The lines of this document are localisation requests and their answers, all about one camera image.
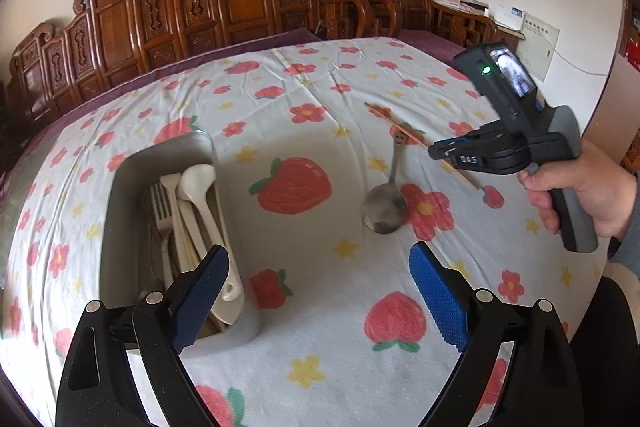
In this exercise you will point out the white wall box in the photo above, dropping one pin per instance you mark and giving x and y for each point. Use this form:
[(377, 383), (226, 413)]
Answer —
[(540, 47)]

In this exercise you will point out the person's right hand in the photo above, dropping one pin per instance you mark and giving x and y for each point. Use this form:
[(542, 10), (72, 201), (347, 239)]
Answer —
[(607, 192)]

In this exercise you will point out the white spoon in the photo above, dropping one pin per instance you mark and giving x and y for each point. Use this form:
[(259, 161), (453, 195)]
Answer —
[(197, 182), (227, 302)]

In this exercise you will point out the strawberry flower print sheet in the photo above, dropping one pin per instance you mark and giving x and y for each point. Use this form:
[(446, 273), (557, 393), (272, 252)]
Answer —
[(310, 297)]

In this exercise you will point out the brown patterned wooden chopstick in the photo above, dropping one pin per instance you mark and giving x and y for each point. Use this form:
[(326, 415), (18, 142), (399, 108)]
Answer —
[(215, 323)]

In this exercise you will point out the brown board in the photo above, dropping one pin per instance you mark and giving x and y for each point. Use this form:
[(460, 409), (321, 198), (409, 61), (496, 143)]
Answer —
[(612, 107)]

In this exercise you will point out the long carved wooden bench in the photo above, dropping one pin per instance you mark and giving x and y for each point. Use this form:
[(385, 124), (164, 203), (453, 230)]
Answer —
[(150, 17)]

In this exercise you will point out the person's dark trouser leg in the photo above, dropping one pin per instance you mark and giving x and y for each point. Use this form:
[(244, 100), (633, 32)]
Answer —
[(610, 357)]

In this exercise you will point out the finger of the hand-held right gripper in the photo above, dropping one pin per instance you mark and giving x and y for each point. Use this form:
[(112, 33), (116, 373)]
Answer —
[(480, 138), (457, 155)]

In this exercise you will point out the grey rectangular tray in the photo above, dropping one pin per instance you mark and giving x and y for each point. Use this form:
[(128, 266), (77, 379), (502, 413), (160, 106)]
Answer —
[(125, 217)]

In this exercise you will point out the pale chopstick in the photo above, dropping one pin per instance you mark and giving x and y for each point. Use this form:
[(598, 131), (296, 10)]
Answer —
[(223, 222)]

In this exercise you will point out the stack of papers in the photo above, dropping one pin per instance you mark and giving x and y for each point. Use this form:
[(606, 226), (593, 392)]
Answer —
[(492, 14)]

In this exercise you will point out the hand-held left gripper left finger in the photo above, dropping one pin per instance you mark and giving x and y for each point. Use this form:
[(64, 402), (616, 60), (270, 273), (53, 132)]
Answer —
[(200, 292)]

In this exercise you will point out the white plastic fork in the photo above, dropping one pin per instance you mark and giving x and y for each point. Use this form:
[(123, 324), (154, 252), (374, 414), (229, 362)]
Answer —
[(159, 207)]

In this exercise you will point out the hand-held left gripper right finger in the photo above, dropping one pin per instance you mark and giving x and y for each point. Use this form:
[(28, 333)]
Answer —
[(440, 297)]

